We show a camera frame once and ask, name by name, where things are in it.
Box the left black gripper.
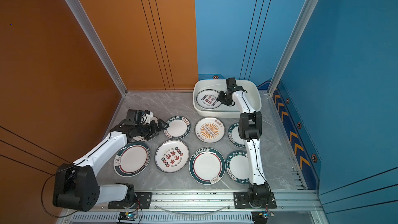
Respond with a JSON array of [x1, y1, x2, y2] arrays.
[[136, 118, 170, 140]]

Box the green lettered rim plate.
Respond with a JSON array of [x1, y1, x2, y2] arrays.
[[164, 116, 191, 139]]

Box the red character plate back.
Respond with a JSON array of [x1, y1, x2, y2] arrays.
[[196, 89, 222, 110]]

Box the red character plate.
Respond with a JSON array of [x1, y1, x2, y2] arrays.
[[154, 140, 190, 173], [196, 89, 222, 110]]

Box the orange sunburst plate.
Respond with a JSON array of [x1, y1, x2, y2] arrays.
[[194, 117, 226, 143]]

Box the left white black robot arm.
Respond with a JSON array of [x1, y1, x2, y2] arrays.
[[52, 110, 169, 212]]

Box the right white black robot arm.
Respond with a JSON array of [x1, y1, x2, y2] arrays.
[[217, 77, 272, 208]]

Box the cloud pattern white plate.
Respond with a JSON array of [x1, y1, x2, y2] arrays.
[[132, 116, 159, 142]]

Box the red character plate front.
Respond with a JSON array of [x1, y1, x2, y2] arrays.
[[154, 140, 190, 173]]

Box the green lettered plate right middle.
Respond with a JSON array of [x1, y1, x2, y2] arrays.
[[228, 122, 246, 148]]

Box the green red rim plate front-left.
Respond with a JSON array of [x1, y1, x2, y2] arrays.
[[113, 142, 151, 177]]

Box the large green rim plate front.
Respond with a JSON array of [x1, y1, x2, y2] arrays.
[[189, 147, 227, 185]]

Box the green lettered plate front right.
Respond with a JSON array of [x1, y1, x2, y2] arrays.
[[226, 150, 250, 184]]

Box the left green circuit board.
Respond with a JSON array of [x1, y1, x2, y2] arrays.
[[117, 212, 139, 224]]

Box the right circuit board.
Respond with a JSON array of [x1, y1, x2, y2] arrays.
[[251, 212, 271, 224]]

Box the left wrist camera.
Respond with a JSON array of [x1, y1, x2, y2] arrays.
[[141, 110, 153, 124]]

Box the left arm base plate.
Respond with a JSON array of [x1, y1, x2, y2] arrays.
[[108, 192, 152, 210]]

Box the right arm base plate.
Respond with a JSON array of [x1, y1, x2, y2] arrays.
[[233, 192, 277, 209]]

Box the aluminium front rail frame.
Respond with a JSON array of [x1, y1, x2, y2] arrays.
[[56, 190, 329, 224]]

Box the right aluminium corner post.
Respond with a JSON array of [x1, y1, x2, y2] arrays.
[[267, 0, 319, 96]]

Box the aluminium corner post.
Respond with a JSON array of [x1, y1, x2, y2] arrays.
[[267, 0, 319, 96], [65, 0, 127, 96]]

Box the left aluminium corner post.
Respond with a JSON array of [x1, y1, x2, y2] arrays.
[[65, 0, 127, 96]]

